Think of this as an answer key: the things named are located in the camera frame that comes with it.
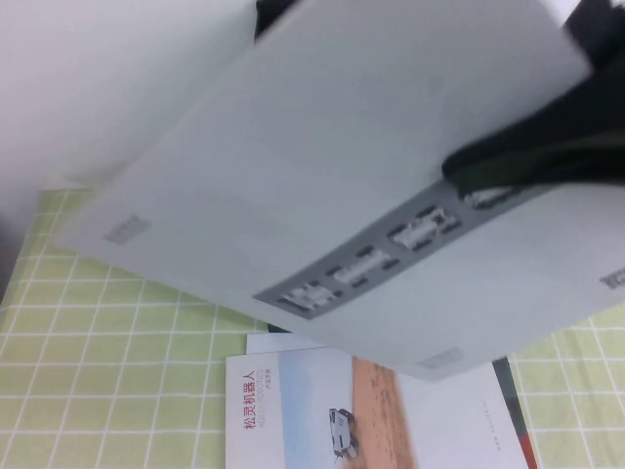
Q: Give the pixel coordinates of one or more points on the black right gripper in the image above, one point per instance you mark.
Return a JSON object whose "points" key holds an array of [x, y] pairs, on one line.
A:
{"points": [[608, 39]]}

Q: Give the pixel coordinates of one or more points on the white desert cover robot brochure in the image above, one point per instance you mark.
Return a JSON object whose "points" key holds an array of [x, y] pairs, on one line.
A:
{"points": [[293, 415], [293, 171]]}

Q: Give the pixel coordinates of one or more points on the black plastic book holder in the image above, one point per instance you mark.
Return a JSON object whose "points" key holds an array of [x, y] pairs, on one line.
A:
{"points": [[268, 12]]}

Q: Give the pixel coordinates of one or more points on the brochure with grey red edge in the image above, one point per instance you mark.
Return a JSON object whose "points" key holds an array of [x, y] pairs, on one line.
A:
{"points": [[512, 405]]}

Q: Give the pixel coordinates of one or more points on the green checked tablecloth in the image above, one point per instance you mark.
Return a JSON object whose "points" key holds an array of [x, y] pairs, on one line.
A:
{"points": [[122, 366]]}

